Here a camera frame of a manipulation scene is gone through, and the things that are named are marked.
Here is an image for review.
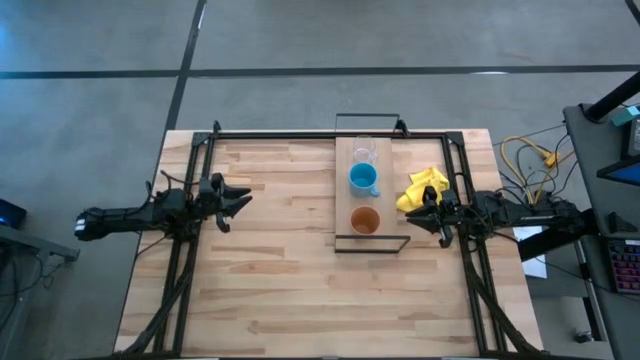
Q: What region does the grey side desk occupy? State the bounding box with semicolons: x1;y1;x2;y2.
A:
562;102;640;360

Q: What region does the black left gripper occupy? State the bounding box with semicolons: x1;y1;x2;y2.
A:
196;171;254;235

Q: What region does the brown cup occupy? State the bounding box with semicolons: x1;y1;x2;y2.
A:
349;205;382;237

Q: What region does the yellow cloth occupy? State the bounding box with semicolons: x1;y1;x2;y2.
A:
395;166;451;214

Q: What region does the black diagonal pole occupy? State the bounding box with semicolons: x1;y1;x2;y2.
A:
583;70;640;123

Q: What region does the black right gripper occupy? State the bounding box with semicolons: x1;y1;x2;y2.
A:
404;184;465;250

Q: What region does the blue ceramic mug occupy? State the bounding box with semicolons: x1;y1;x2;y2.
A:
348;161;382;199

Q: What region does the dark laptop screen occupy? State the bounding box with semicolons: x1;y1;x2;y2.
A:
596;156;640;187

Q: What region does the teal box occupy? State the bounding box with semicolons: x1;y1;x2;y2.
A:
610;103;640;127

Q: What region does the backlit keyboard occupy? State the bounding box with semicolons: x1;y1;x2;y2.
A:
606;238;640;295

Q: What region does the black metal table frame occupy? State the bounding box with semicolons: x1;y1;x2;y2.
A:
117;119;547;359

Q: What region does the wooden shelf with metal ends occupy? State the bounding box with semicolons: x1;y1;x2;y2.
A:
333;112;412;255

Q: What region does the black device with blue light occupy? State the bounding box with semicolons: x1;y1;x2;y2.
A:
0;197;28;231

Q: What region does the white paper sheet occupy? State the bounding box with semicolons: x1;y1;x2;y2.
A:
512;224;549;280

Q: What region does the grey metal side table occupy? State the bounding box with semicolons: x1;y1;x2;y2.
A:
0;223;81;360

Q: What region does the yellow cable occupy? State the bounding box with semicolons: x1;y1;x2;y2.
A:
499;134;562;199

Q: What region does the black crossbar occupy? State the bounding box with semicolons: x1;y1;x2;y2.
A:
517;208;600;262

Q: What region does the black triangular bracket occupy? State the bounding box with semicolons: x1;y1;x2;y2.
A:
606;211;639;234

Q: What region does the clear glass cup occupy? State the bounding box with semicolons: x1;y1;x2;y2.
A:
352;134;378;165

